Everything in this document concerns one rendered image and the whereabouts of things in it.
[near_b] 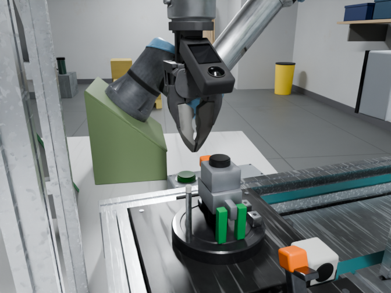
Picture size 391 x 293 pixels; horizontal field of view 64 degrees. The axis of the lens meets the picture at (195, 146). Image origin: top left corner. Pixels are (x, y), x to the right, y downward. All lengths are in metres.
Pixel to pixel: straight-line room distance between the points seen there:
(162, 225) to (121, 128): 0.40
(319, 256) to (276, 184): 0.27
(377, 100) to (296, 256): 0.19
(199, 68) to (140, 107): 0.51
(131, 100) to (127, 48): 7.61
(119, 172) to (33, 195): 0.73
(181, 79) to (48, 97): 0.23
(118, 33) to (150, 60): 7.61
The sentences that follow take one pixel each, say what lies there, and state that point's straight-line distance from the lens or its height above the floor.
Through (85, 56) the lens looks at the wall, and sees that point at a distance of 8.68.
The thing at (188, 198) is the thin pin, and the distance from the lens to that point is 0.41.
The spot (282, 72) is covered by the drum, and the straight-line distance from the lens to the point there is 6.92.
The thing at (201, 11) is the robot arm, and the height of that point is 1.29.
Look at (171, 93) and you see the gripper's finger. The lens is 0.50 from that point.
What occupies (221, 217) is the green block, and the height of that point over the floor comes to 1.03.
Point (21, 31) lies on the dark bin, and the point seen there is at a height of 1.26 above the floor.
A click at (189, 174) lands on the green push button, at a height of 0.97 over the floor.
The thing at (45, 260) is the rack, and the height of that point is 1.14.
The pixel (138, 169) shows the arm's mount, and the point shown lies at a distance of 0.90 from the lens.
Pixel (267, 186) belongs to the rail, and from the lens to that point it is 0.68.
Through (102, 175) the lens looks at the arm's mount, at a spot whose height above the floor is 0.89.
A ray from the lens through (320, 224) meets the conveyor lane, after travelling 0.66.
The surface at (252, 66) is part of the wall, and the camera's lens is 7.52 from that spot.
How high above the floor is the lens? 1.26
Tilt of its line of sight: 20 degrees down
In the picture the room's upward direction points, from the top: straight up
